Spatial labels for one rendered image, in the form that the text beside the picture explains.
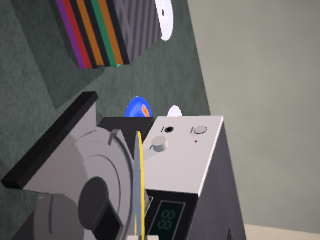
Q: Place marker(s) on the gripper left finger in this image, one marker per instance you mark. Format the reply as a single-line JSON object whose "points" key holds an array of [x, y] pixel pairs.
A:
{"points": [[134, 237]]}

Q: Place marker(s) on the yellow-labelled cd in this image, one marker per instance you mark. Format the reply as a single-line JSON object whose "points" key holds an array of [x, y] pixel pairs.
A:
{"points": [[138, 190]]}

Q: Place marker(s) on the white cd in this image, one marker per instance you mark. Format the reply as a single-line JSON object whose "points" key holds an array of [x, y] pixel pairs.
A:
{"points": [[174, 111], [166, 21]]}

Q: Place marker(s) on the blue cd with orange label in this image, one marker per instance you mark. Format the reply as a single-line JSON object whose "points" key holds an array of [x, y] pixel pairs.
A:
{"points": [[138, 107]]}

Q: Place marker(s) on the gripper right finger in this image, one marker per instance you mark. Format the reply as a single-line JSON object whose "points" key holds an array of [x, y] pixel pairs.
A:
{"points": [[151, 237]]}

